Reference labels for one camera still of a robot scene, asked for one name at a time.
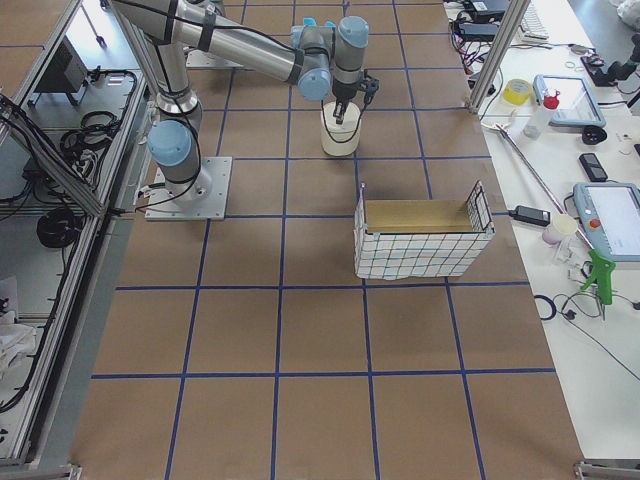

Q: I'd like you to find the white trash can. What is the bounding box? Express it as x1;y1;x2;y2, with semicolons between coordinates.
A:
320;102;361;157

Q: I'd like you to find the paper cup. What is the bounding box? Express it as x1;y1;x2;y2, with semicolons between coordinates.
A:
541;214;578;245

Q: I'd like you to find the yellow tape roll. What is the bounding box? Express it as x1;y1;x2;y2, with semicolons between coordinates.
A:
502;78;532;106

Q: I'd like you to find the clear bottle red cap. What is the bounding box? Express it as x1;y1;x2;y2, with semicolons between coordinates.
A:
535;90;560;132

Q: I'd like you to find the blue teddy bear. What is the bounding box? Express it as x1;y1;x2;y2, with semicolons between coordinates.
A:
303;17;336;28

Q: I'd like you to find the teach pendant far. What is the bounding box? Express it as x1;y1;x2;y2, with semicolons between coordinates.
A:
533;75;606;127

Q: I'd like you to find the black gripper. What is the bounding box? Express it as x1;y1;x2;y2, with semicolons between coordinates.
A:
332;72;380;123

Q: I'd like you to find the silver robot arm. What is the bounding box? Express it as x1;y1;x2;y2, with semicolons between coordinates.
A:
112;1;379;203

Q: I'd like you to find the aluminium frame post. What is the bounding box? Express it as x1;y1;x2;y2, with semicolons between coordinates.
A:
467;0;530;113

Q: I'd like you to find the teach pendant near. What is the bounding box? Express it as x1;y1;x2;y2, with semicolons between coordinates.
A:
573;182;639;262

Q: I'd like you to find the wire basket with cardboard box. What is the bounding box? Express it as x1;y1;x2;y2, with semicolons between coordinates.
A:
354;181;495;281

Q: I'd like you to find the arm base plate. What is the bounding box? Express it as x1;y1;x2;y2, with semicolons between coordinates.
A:
185;49;246;70
145;157;232;221

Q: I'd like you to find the black power adapter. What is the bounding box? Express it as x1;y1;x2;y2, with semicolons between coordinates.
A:
508;205;551;227

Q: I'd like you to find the teach pendant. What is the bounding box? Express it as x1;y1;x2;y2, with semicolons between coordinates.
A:
533;75;606;127
573;182;639;262

